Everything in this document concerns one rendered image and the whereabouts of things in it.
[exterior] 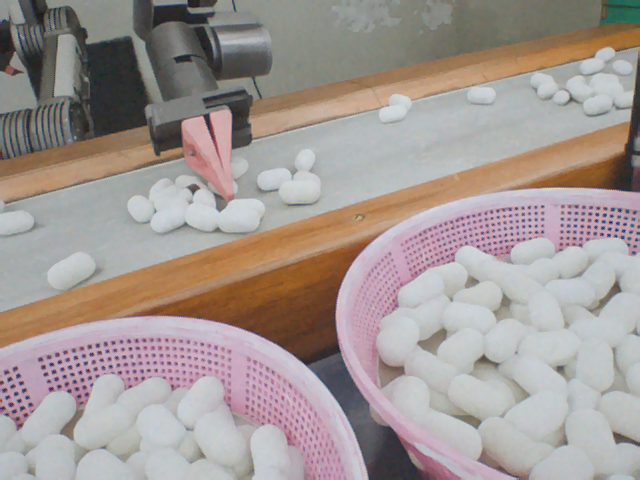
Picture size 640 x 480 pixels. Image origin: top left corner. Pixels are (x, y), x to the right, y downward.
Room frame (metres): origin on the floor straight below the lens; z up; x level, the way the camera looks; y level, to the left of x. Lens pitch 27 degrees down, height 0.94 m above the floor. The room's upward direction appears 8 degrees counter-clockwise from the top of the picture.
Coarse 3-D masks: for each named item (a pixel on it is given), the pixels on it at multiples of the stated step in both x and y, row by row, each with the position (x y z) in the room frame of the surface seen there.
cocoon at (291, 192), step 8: (288, 184) 0.46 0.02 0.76; (296, 184) 0.45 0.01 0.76; (304, 184) 0.45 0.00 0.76; (312, 184) 0.45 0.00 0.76; (280, 192) 0.45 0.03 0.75; (288, 192) 0.45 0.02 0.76; (296, 192) 0.45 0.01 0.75; (304, 192) 0.45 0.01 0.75; (312, 192) 0.45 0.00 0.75; (288, 200) 0.45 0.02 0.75; (296, 200) 0.45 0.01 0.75; (304, 200) 0.45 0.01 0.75; (312, 200) 0.45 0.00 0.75
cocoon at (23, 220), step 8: (0, 216) 0.48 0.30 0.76; (8, 216) 0.48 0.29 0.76; (16, 216) 0.48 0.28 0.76; (24, 216) 0.48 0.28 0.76; (32, 216) 0.49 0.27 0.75; (0, 224) 0.48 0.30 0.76; (8, 224) 0.48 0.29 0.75; (16, 224) 0.48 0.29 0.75; (24, 224) 0.48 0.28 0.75; (32, 224) 0.49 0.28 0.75; (0, 232) 0.48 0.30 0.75; (8, 232) 0.48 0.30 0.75; (16, 232) 0.48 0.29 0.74
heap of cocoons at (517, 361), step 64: (512, 256) 0.32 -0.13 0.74; (576, 256) 0.30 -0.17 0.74; (384, 320) 0.27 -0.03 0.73; (448, 320) 0.26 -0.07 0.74; (512, 320) 0.24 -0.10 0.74; (576, 320) 0.25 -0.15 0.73; (384, 384) 0.23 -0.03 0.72; (448, 384) 0.21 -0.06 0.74; (512, 384) 0.21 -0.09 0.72; (576, 384) 0.20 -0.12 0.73; (512, 448) 0.16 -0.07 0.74; (576, 448) 0.15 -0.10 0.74
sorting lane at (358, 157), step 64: (576, 64) 0.85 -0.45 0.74; (320, 128) 0.69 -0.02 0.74; (384, 128) 0.65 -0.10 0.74; (448, 128) 0.61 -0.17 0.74; (512, 128) 0.58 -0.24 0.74; (576, 128) 0.55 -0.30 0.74; (64, 192) 0.59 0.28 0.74; (128, 192) 0.55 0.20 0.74; (256, 192) 0.50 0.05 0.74; (320, 192) 0.48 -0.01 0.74; (384, 192) 0.45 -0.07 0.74; (0, 256) 0.44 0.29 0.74; (64, 256) 0.42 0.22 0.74; (128, 256) 0.40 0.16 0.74
